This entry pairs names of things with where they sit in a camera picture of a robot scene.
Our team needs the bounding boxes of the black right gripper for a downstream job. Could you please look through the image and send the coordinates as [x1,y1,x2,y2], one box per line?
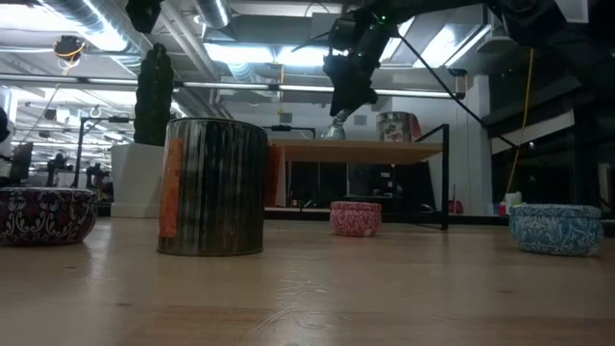
[322,7,403,117]

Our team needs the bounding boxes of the green glass candlestick holder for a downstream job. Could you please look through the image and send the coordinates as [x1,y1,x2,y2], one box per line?
[320,108,349,141]

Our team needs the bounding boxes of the metal can picture label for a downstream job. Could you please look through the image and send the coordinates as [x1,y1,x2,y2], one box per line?
[376,111,424,143]

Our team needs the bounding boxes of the pink patterned round tin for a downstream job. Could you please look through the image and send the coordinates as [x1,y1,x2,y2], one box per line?
[330,200,382,238]

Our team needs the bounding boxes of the metal can orange label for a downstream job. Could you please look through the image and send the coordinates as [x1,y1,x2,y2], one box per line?
[157,117,269,258]

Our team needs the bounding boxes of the purple floral round tin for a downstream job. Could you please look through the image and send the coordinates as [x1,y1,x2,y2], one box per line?
[0,185,98,248]

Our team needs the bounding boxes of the blue patterned round tin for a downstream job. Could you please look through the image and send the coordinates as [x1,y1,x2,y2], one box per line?
[508,204,605,258]

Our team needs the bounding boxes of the wooden shelf riser black legs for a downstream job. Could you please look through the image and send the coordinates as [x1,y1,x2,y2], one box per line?
[261,123,452,232]

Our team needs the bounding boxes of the green cactus plant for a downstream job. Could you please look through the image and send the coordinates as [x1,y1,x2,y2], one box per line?
[133,41,176,147]

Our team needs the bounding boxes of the long ceiling light bar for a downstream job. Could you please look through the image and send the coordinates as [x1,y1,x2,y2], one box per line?
[175,80,466,101]

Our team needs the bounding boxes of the black metal stand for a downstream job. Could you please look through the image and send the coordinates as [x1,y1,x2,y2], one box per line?
[71,114,132,189]

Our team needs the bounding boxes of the orange panel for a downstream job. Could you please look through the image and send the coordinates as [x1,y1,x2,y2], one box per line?
[265,145,288,209]

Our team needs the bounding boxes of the dark computer monitor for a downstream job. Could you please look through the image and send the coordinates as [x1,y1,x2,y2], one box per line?
[9,141,35,183]

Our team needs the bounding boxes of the green white bottle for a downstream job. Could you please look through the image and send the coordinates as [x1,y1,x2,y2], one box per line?
[503,190,524,217]

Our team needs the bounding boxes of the ceiling cord reel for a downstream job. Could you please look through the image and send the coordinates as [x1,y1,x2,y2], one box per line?
[52,35,88,62]

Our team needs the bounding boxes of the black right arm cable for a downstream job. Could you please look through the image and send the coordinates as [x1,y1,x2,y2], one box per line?
[292,29,520,149]

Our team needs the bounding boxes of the yellow extension cable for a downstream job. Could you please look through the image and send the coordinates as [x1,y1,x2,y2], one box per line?
[506,46,537,193]

